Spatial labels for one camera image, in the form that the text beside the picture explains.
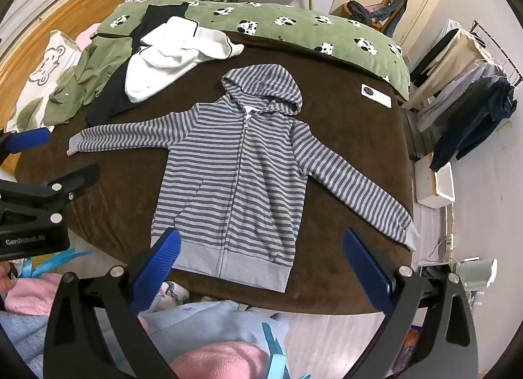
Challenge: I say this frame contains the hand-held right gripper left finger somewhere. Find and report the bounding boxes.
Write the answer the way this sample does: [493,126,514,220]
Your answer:
[43,228,182,379]

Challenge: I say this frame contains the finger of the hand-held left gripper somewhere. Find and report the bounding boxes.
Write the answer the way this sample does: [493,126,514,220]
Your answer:
[0,163,101,224]
[0,127,50,171]

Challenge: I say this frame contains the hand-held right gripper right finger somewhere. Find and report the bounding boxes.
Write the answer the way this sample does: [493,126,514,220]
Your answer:
[342,229,481,379]

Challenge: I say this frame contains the grey striped hoodie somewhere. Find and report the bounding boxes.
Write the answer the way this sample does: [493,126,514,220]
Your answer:
[67,64,421,293]

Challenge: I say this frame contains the metal clothes rack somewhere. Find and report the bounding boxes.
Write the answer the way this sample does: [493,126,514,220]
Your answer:
[470,19,523,87]

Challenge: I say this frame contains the light blue ribbon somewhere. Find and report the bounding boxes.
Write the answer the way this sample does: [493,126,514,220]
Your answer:
[261,322,292,379]
[20,250,93,279]

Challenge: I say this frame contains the bear print pillow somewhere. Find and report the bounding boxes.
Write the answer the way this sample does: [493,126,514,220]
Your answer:
[4,29,82,134]

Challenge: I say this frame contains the light blue fuzzy robe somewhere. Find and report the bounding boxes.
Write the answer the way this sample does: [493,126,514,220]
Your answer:
[0,299,291,379]

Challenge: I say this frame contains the olive green shirt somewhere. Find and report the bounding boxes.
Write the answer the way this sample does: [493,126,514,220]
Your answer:
[43,33,135,126]

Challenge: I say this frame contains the purple printed bag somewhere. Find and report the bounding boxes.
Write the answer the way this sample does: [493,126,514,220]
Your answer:
[391,324,421,373]

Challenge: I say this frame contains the white foam box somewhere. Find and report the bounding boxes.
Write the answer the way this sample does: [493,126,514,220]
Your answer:
[416,152,455,209]

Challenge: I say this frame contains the white kettle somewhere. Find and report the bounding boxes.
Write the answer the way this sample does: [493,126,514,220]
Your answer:
[458,257,498,292]

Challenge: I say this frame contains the pink pillow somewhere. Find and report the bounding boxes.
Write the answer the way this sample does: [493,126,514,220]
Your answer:
[76,23,103,52]

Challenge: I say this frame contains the brown bed blanket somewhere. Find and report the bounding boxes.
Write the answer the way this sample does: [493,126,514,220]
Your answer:
[14,29,415,314]

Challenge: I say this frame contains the wooden headboard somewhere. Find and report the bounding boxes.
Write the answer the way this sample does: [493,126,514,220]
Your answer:
[0,0,125,183]

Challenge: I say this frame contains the white fleece jacket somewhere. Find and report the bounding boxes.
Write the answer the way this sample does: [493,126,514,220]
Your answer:
[125,17,245,105]

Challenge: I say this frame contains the white card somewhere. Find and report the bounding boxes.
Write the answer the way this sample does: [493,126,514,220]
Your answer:
[361,83,394,109]

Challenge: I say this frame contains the light grey hanging shirt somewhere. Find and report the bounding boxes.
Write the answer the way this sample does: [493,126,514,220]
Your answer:
[417,64,507,132]

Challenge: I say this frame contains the black hanging garment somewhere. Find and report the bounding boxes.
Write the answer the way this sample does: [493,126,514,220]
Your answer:
[410,29,460,87]

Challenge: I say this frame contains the beige hanging coat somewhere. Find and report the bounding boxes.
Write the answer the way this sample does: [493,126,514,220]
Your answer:
[409,33,497,118]

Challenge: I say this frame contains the green panda print blanket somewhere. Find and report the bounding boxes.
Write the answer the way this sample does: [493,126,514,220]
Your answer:
[94,1,410,102]

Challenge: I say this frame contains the dark jacket on chair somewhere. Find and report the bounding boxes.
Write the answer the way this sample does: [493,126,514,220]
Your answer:
[347,0,382,28]

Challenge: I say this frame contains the blue jeans on chair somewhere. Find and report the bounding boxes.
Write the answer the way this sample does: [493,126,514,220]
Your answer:
[380,0,409,36]

